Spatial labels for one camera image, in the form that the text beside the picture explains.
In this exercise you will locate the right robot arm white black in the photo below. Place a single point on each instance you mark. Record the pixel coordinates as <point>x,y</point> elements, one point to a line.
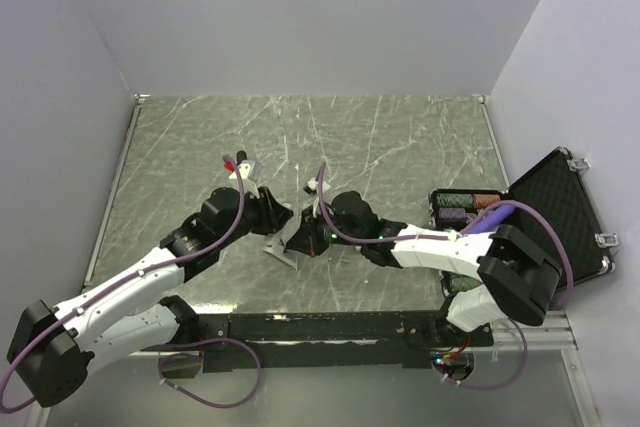
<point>517,279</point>

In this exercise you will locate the purple marker pen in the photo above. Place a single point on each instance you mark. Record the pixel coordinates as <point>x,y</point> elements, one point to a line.
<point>489,218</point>

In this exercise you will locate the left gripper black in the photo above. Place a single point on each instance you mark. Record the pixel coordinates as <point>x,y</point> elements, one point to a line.
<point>272,214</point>

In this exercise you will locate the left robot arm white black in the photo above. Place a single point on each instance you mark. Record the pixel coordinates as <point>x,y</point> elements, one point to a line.
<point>55,349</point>

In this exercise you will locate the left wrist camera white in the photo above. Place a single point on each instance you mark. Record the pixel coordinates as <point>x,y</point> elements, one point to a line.
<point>244,176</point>

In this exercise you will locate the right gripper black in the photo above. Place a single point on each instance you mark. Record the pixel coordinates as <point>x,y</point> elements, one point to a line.
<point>307,240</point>

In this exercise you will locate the blue stapler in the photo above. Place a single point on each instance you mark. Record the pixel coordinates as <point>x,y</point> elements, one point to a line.
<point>241,156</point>

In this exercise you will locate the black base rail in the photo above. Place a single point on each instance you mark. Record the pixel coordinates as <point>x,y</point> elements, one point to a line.
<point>296,340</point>

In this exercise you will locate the white stapler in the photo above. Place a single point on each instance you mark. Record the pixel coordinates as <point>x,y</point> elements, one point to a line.
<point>275,247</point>

